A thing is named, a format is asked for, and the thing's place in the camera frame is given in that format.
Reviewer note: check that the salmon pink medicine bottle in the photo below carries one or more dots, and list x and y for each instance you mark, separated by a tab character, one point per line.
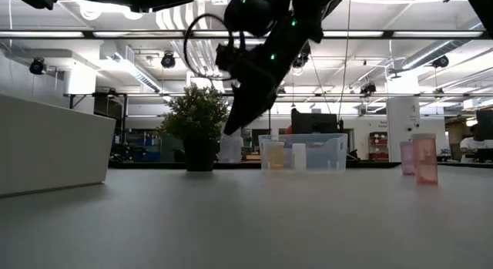
424	161

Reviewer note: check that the large white bottle tan label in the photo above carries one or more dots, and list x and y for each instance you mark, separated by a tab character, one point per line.
231	151

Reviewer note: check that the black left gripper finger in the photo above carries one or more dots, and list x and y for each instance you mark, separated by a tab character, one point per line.
161	1

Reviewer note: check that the pale purple medicine bottle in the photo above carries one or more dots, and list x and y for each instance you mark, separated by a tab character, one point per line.
406	159

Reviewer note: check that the translucent white plastic bin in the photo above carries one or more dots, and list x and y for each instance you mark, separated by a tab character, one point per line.
50	145

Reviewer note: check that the shelf with blue bins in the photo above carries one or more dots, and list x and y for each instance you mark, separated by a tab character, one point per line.
148	156

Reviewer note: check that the black computer monitor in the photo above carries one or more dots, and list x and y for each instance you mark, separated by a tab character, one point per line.
486	124
314	124

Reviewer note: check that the white building pillar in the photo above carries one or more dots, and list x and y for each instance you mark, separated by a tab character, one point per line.
400	122

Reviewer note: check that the artificial green plant black pot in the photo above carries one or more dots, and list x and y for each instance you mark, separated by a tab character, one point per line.
192	115

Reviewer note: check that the white rectangular air duct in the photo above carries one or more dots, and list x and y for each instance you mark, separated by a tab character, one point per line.
127	64

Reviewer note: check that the orange medicine bottle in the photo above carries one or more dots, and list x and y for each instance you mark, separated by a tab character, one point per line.
275	157

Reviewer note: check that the person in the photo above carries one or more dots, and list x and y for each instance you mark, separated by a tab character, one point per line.
468	143
288	130

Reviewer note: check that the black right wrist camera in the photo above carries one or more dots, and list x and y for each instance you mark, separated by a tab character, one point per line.
227	59

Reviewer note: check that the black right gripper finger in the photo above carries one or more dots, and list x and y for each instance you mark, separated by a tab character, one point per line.
246	111

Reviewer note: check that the pale bluish translucent medicine bottle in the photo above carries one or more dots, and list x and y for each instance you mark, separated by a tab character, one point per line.
299	157

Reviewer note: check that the clear plastic bin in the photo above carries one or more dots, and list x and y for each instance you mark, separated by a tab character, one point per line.
327	161

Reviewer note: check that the black hanging ceiling spotlight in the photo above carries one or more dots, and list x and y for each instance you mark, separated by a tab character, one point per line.
302	59
37	66
168	60
367	88
440	61

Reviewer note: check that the red storage rack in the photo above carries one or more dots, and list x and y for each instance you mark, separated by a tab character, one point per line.
379	153

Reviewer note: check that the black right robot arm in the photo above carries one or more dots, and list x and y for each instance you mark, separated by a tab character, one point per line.
308	7

